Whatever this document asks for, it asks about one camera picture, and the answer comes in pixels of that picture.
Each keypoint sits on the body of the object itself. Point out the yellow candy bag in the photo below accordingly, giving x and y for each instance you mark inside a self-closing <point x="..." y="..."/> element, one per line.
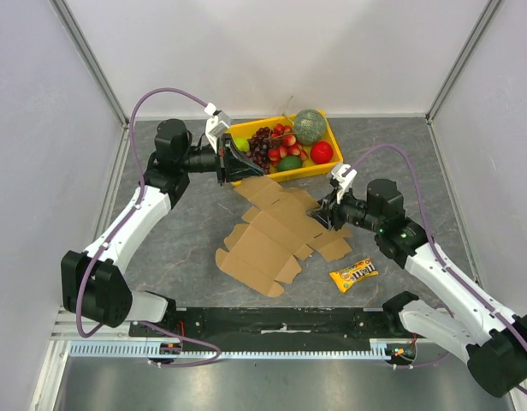
<point x="347" y="277"/>

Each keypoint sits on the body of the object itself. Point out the green apple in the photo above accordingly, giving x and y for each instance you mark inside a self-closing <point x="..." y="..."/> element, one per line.
<point x="242" y="144"/>

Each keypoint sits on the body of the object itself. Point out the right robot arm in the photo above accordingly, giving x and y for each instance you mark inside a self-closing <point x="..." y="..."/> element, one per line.
<point x="490" y="338"/>

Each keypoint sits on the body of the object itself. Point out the yellow plastic tray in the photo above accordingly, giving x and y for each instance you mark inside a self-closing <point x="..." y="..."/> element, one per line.
<point x="246" y="130"/>

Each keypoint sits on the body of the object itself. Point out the brown cardboard box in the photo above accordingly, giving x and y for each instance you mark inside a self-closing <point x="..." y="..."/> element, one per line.
<point x="264" y="251"/>

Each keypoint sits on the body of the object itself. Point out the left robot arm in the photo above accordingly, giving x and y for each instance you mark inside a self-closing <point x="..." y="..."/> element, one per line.
<point x="93" y="285"/>

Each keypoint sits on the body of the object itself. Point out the green lime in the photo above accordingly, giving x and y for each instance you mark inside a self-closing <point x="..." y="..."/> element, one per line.
<point x="289" y="163"/>

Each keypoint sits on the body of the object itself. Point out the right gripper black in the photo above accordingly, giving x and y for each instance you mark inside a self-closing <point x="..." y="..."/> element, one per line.
<point x="332" y="212"/>

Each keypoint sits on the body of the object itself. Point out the green netted melon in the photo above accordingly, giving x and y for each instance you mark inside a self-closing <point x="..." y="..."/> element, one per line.
<point x="309" y="126"/>

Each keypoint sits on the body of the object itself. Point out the grey slotted cable duct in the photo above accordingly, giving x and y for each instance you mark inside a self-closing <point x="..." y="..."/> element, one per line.
<point x="374" y="349"/>

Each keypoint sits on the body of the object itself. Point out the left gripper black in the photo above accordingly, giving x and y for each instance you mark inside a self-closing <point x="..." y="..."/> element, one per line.
<point x="239" y="165"/>

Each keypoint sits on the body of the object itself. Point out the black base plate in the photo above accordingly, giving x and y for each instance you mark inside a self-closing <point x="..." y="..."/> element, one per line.
<point x="206" y="322"/>

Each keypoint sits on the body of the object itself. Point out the red apple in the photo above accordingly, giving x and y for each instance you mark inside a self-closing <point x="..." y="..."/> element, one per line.
<point x="321" y="152"/>

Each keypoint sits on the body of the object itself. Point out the dark purple grape bunch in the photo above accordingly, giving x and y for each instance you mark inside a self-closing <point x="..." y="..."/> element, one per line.
<point x="259" y="146"/>

